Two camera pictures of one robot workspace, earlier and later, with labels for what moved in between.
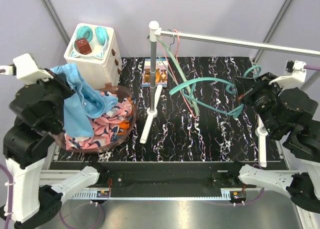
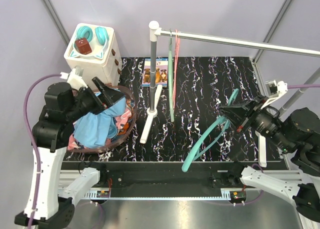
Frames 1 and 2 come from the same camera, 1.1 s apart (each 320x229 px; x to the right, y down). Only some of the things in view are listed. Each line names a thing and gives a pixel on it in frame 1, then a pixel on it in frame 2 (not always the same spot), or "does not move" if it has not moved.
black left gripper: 62,78 → 109,95
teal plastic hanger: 188,88 → 188,160
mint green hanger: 194,106 → 171,74
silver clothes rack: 154,31 does not move
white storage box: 95,50 does not move
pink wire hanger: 174,71 → 177,50
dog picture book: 161,68 does not move
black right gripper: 246,86 → 239,114
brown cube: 84,45 does not move
